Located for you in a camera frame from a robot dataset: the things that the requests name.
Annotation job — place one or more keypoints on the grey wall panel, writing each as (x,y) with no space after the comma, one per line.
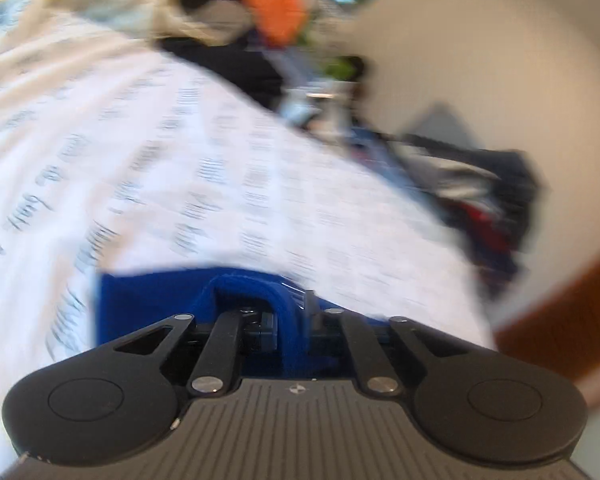
(441,122)

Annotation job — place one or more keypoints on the pile of clothes at right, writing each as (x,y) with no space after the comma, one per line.
(488,196)

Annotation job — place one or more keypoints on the brown wooden furniture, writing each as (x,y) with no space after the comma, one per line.
(563,335)

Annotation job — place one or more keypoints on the orange plastic bag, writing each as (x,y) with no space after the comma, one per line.
(279,21)

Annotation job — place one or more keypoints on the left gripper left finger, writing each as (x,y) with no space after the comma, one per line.
(240,344)

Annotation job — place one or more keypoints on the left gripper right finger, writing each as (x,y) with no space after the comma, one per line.
(342,345)

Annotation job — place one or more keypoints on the white script-print bedsheet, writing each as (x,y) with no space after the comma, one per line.
(118,158)

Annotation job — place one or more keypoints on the blue beaded knit sweater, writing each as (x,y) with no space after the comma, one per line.
(139,313)

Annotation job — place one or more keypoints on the dark clothes on bed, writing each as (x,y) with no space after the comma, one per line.
(241,61)

